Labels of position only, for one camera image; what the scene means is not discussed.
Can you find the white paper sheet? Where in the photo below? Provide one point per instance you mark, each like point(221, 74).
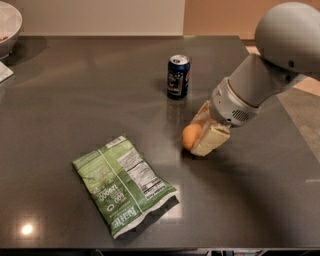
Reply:
point(5, 72)

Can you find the green jalapeno chip bag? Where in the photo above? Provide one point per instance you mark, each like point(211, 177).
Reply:
point(122, 184)

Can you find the dark blue soda can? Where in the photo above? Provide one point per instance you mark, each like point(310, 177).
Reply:
point(178, 75)

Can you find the white bowl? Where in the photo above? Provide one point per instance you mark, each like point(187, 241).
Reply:
point(10, 25)

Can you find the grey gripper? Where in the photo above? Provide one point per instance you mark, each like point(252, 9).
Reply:
point(230, 104)

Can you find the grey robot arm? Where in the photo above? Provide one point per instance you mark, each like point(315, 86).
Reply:
point(288, 42)

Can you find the orange fruit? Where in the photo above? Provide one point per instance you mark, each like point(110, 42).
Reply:
point(190, 134)

